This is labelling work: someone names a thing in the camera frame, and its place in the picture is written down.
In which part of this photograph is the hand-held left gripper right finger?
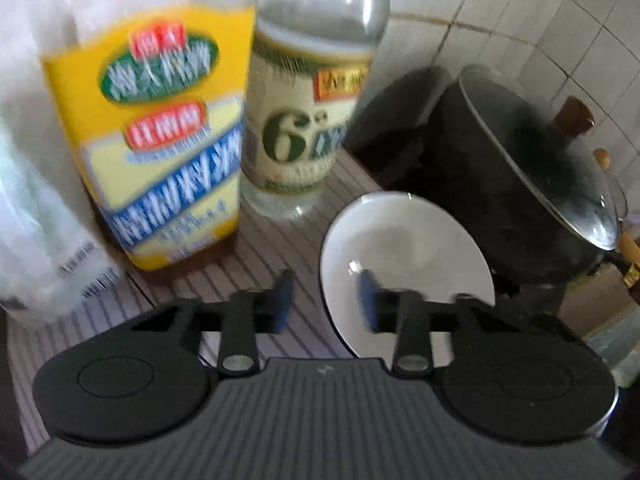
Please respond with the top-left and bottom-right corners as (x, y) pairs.
(356, 269), (516, 377)

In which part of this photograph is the yellow label sauce bottle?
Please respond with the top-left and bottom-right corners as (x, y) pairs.
(39, 0), (258, 273)

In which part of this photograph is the white seasoning bag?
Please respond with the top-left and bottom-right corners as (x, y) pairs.
(0, 0), (128, 330)

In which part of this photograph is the clear bottle with pale label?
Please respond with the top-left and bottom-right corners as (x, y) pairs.
(239, 0), (391, 220)

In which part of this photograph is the glass lid with brown knob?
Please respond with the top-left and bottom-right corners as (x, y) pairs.
(457, 65), (622, 252)

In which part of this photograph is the striped table cloth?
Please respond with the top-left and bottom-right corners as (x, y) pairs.
(7, 152), (381, 456)

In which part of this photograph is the black wok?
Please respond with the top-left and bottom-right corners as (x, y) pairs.
(345, 65), (640, 306)

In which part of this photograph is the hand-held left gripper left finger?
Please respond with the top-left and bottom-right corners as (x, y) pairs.
(131, 269), (297, 377)

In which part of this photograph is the white ribbed bowl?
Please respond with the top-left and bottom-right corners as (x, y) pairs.
(320, 191), (497, 359)

